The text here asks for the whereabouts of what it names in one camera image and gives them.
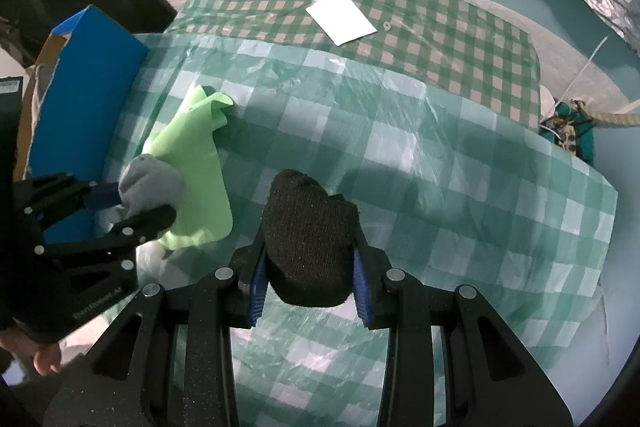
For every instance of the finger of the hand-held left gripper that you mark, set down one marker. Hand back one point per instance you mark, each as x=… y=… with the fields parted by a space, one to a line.
x=65 y=194
x=125 y=232

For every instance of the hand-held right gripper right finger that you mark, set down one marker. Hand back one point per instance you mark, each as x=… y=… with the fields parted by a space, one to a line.
x=361 y=289

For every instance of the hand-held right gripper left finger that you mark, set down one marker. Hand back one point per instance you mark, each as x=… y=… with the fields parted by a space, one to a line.
x=257 y=292

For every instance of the grey sock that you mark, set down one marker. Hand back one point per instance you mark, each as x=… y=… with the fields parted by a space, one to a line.
x=150 y=184

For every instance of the black knit sock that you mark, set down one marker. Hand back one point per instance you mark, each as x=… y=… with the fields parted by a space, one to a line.
x=310 y=237

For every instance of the neon green cloth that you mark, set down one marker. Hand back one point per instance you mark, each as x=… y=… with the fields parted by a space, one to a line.
x=200 y=187

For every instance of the blue-sided cardboard box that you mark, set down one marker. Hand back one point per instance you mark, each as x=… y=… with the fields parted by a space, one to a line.
x=85 y=97

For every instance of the person's left hand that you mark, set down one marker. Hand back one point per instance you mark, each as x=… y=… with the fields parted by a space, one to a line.
x=47 y=359

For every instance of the green white checked plastic sheet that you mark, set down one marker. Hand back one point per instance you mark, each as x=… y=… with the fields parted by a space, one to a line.
x=450 y=207

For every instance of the green brown checked cloth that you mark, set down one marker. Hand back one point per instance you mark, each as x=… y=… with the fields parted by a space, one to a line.
x=450 y=57

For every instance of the white power strip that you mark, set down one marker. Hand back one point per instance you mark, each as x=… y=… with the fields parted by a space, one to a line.
x=565 y=134

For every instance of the white paper card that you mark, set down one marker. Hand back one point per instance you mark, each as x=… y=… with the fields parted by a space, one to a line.
x=340 y=17

